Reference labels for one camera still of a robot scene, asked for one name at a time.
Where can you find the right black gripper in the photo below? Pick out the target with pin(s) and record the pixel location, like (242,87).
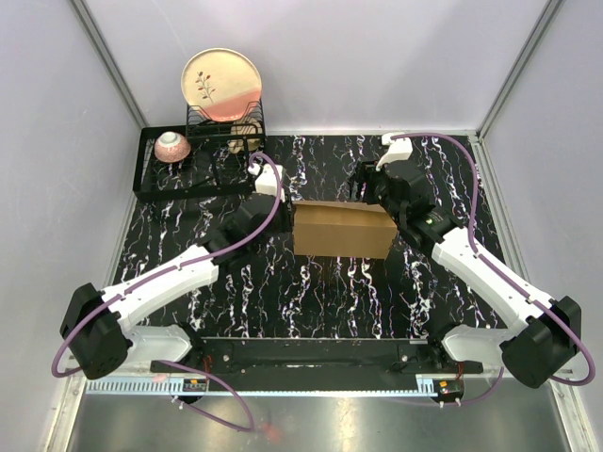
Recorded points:
(366,172)

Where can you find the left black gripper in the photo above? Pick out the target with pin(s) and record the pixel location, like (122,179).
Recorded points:
(286,210)

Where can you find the brown cardboard box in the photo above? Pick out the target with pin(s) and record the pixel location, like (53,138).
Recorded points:
(342,229)

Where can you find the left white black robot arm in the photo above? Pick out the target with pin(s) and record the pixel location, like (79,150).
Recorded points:
(101,327)

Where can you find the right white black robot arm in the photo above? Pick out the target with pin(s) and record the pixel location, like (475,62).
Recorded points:
(540,334)

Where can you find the left small control box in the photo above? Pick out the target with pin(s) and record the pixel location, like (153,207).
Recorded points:
(195,386)

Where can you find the small control box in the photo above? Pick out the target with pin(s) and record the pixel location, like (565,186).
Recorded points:
(195,386)
(450,388)

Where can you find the right small control box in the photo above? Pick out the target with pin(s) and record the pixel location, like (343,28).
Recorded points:
(450,388)

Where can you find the beige ceramic cup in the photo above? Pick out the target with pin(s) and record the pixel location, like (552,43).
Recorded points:
(248,134)

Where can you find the black marble pattern mat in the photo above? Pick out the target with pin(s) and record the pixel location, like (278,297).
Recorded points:
(279,294)

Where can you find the pink white ceramic cup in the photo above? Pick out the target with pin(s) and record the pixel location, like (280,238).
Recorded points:
(171,147)

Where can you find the cream pink floral plate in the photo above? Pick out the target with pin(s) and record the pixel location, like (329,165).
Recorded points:
(221,84)

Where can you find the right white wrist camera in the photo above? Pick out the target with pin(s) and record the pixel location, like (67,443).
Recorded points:
(399,146)

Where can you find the black wire dish rack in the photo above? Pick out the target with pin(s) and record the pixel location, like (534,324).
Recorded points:
(209,170)

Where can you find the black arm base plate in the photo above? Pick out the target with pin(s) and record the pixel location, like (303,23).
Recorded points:
(230,355)

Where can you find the slotted aluminium rail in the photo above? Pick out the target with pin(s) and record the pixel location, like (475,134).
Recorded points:
(307,383)

